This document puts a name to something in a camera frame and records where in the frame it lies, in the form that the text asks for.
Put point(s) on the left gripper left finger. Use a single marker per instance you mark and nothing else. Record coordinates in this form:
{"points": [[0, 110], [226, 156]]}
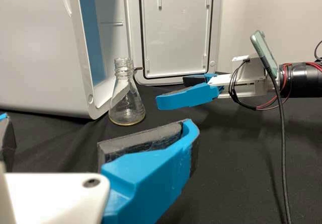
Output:
{"points": [[7, 143]]}

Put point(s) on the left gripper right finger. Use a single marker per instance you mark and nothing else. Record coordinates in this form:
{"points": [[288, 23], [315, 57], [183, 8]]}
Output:
{"points": [[151, 173]]}

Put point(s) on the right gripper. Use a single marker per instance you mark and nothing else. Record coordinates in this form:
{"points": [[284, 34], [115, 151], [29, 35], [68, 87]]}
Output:
{"points": [[247, 80]]}

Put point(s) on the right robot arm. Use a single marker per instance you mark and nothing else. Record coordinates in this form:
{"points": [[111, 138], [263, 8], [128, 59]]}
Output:
{"points": [[302, 79]]}

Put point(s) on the incubator door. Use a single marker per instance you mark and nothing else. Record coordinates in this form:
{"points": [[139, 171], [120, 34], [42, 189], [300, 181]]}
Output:
{"points": [[176, 32]]}

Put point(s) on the clear flask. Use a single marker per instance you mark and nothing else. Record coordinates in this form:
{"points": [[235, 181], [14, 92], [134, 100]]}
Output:
{"points": [[127, 108]]}

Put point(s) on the white incubator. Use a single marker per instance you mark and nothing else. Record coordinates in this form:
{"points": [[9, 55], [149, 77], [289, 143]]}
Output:
{"points": [[42, 53]]}

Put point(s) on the right wrist camera phone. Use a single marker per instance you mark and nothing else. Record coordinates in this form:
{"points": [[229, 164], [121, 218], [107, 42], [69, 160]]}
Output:
{"points": [[265, 55]]}

